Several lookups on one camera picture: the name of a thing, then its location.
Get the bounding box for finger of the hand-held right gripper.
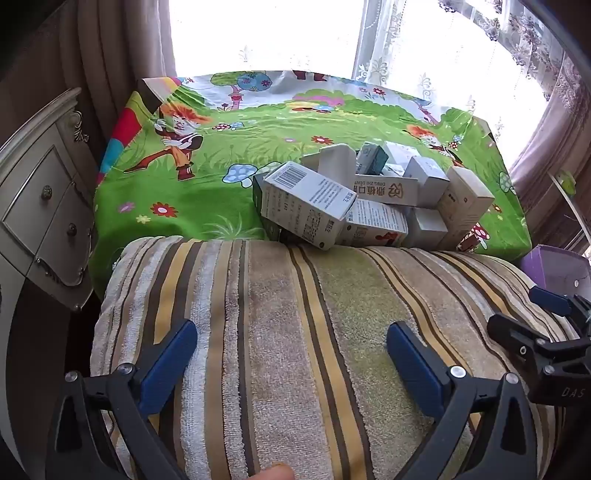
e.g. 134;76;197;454
529;286;591;340
487;313;591;408

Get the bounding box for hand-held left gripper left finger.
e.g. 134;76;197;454
45;318;199;480

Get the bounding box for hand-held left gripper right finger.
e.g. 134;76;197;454
386;322;550;480

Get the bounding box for purple cardboard box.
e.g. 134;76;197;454
521;246;591;301

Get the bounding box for pile of small cartons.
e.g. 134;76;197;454
252;141;496;252

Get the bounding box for person's left hand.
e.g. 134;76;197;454
252;463;296;480

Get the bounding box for white curved shelf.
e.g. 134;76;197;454
547;172;591;252

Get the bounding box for green tissue pack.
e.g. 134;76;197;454
556;170;578;197

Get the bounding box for striped terry towel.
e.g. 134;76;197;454
90;235;578;480

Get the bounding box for mauve window drape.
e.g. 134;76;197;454
0;0;178;167
508;46;591;259

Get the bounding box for green cartoon printed blanket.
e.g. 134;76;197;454
88;69;532;301

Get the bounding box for cream carved dresser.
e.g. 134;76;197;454
0;88;100;467

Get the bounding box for white sheer lace curtain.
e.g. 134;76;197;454
171;0;555;153

